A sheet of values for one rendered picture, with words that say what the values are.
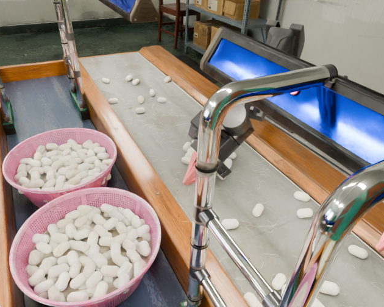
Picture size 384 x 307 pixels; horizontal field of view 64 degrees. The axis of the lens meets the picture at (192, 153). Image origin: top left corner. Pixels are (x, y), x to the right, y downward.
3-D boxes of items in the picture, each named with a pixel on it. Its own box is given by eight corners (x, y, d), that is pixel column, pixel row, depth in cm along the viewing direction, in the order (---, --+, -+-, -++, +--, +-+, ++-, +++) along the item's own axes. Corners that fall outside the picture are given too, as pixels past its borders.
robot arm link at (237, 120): (248, 133, 60) (270, 78, 61) (209, 121, 63) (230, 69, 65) (255, 148, 71) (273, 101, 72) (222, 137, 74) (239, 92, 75)
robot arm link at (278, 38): (264, 106, 67) (309, 13, 77) (227, 95, 70) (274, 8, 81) (264, 135, 77) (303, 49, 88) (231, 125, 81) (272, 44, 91)
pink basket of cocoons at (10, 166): (104, 146, 97) (100, 120, 92) (133, 200, 79) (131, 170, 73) (10, 169, 86) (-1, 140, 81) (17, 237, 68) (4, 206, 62)
